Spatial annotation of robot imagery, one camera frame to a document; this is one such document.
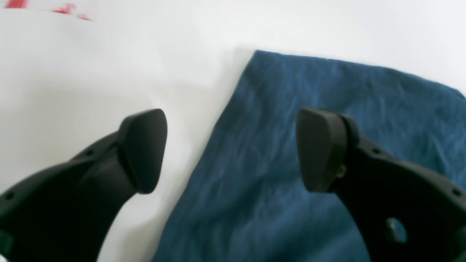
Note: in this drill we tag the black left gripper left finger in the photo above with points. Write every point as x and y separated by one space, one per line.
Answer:
63 213

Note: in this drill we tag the red tape rectangle marking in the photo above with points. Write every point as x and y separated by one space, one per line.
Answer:
82 9

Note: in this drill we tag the dark blue T-shirt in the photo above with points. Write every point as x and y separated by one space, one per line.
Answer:
245 200

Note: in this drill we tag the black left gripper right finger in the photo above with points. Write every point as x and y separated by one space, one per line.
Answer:
404 212

